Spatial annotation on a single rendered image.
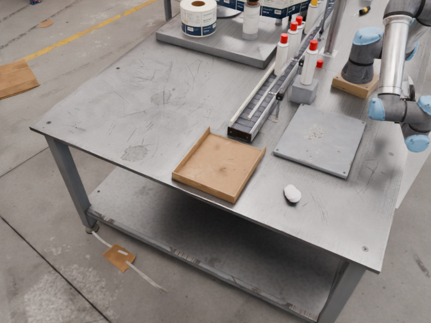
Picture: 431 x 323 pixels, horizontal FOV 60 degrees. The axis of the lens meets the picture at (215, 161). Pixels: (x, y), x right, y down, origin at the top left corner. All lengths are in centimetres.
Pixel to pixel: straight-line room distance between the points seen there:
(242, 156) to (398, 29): 71
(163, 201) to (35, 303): 84
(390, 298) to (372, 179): 89
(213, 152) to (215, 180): 15
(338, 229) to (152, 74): 119
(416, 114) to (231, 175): 67
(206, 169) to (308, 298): 81
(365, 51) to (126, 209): 145
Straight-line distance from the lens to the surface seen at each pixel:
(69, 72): 377
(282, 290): 189
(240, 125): 159
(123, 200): 221
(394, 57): 146
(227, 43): 216
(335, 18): 216
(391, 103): 142
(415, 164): 169
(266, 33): 227
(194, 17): 217
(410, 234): 256
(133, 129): 168
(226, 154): 153
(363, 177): 156
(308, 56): 172
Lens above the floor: 191
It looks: 46 degrees down
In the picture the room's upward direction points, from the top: straight up
